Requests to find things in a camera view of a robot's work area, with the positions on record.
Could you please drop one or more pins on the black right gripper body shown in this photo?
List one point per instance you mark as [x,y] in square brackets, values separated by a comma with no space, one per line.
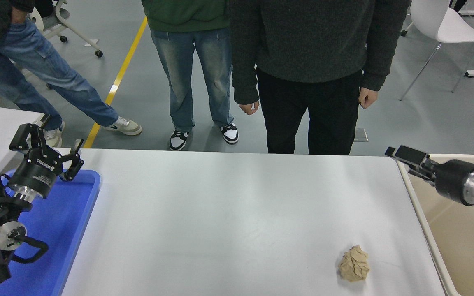
[453,181]

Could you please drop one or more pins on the large pale plastic bin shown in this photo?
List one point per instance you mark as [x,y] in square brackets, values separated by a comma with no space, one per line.
[467,255]

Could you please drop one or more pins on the tan paper ball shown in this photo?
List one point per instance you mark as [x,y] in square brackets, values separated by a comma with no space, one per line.
[354,265]

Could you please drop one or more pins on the silver floor plate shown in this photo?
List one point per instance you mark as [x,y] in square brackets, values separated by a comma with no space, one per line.
[362,135]

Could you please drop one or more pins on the white rolling chair base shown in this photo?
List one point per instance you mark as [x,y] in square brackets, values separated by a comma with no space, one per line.
[404,32]

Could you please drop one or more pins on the person's left hand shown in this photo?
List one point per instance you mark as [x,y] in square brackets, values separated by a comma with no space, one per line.
[368,98]

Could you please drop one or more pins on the white shell chair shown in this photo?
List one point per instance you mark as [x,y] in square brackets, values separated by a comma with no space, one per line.
[438,20]

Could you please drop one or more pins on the person's right hand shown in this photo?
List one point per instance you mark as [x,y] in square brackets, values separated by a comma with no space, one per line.
[249,108]

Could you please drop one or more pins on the grey rolling office chair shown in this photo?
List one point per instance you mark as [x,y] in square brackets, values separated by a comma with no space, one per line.
[58,16]

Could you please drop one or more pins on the person's hand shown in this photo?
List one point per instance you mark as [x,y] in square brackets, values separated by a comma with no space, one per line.
[19,14]

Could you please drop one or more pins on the blue plastic tray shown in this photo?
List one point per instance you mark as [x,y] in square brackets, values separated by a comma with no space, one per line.
[56,230]

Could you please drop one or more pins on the person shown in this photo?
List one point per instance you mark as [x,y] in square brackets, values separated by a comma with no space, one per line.
[311,49]
[187,61]
[35,53]

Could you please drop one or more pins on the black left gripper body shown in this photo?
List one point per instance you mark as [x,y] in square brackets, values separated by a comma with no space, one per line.
[35,173]

